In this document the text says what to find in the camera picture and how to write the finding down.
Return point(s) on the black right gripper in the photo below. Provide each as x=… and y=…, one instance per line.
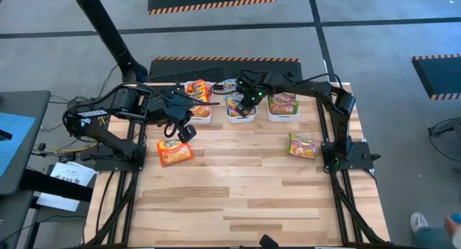
x=254, y=85

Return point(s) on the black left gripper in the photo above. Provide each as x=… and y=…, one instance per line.
x=171, y=107

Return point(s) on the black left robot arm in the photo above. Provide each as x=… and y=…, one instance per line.
x=126, y=99

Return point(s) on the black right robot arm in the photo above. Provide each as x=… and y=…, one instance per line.
x=306, y=88

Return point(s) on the white plastic bin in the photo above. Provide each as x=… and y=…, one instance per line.
x=237, y=120
x=284, y=118
x=201, y=120

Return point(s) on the white paper sheet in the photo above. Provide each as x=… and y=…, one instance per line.
x=70, y=173

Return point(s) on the black stand pole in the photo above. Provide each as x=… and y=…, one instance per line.
x=108, y=33

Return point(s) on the black desk crossbar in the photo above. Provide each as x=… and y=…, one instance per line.
x=54, y=186

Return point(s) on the grey side desk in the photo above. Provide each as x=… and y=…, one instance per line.
x=32, y=105

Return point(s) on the blue sheet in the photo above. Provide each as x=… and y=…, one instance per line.
x=14, y=144

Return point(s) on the small black desk object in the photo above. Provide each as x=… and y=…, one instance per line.
x=4, y=135

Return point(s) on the black chair base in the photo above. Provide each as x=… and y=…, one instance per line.
x=446, y=128

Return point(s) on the person's shoe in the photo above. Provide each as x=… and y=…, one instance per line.
x=419, y=222

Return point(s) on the person's leg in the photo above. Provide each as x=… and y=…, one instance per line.
x=432, y=239

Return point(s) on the person's hand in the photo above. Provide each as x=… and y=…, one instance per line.
x=452, y=229

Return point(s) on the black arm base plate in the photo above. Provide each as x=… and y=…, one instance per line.
x=363, y=163
x=104, y=164

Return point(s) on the black table-level camera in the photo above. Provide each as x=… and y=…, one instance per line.
x=268, y=242

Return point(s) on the black aluminium table frame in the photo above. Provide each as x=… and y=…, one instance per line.
x=339, y=209

